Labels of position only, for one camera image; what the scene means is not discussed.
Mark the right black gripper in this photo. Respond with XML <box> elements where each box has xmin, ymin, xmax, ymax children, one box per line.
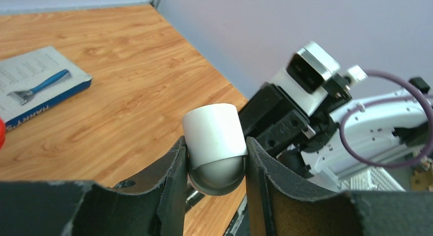
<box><xmin>238</xmin><ymin>82</ymin><xmax>339</xmax><ymax>178</ymax></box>

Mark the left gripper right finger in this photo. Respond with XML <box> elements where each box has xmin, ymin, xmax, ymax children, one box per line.
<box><xmin>246</xmin><ymin>137</ymin><xmax>432</xmax><ymax>235</ymax></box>

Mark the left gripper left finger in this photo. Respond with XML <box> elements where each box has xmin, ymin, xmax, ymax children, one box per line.
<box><xmin>1</xmin><ymin>137</ymin><xmax>187</xmax><ymax>235</ymax></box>

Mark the white pvc elbow fitting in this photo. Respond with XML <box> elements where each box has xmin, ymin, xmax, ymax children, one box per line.
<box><xmin>182</xmin><ymin>103</ymin><xmax>248</xmax><ymax>196</ymax></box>

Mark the dark grey metal faucet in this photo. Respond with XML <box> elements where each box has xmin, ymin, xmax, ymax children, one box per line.
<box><xmin>185</xmin><ymin>188</ymin><xmax>205</xmax><ymax>213</ymax></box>

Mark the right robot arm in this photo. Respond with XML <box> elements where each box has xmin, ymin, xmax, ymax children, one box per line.
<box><xmin>239</xmin><ymin>83</ymin><xmax>432</xmax><ymax>183</ymax></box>

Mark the red plastic basket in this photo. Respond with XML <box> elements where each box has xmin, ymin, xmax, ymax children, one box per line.
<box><xmin>0</xmin><ymin>119</ymin><xmax>6</xmax><ymax>149</ymax></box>

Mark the grey blue razor box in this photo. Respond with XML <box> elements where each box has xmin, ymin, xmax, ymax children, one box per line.
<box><xmin>1</xmin><ymin>46</ymin><xmax>92</xmax><ymax>132</ymax></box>

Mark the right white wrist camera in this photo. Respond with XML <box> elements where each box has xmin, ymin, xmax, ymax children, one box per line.
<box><xmin>270</xmin><ymin>41</ymin><xmax>368</xmax><ymax>116</ymax></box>

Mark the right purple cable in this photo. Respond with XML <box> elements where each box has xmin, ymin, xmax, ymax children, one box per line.
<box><xmin>339</xmin><ymin>69</ymin><xmax>433</xmax><ymax>169</ymax></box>

